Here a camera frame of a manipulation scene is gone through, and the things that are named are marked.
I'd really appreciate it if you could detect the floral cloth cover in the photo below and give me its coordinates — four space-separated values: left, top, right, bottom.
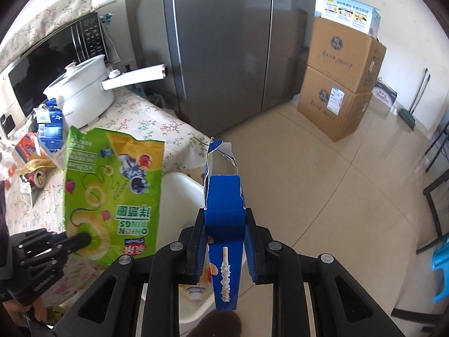
0 0 117 71

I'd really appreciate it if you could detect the person's left hand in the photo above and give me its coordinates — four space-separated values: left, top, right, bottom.
2 298 48 325

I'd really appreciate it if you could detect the white bin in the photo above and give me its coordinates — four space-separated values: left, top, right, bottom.
154 171 246 325

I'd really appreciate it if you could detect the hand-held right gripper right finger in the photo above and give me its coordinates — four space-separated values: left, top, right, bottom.
244 208 404 337

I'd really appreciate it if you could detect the white electric pot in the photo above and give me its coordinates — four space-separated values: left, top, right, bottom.
43 54 168 129

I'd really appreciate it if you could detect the yellow plastic wrapper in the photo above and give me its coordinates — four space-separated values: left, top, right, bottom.
16 158 58 176

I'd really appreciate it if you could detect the broom with green head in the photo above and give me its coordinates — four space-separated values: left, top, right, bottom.
399 67 432 127

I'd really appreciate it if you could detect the red drink can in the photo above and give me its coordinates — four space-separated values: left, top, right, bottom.
30 170 49 189

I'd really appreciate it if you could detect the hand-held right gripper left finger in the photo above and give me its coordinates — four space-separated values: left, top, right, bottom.
52 208 211 337

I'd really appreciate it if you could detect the blue plastic stool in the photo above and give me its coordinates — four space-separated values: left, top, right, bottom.
431 240 449 304

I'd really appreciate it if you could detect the blue carton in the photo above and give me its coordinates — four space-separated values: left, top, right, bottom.
203 138 248 312

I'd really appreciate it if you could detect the grey refrigerator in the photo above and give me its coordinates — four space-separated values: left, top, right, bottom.
161 0 318 127

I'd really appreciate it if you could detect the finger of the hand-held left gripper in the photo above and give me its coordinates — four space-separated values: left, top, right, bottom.
49 231 93 255

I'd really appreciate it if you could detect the black microwave oven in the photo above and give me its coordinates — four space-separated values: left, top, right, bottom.
0 12 106 139

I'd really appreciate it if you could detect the green snack bag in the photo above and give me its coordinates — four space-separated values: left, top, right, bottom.
62 126 165 265

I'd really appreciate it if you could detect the black chair frame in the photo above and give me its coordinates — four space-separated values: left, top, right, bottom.
416 119 449 255

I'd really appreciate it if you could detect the floral tablecloth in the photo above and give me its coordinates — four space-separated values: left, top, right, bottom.
0 88 214 320

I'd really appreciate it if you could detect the blue and white box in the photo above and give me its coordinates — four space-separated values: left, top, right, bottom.
321 0 381 37

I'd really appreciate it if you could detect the blue and white tissue pack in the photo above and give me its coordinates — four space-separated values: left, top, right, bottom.
372 78 398 109

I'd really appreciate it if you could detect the red and white carton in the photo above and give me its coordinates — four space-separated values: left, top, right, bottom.
12 132 53 167

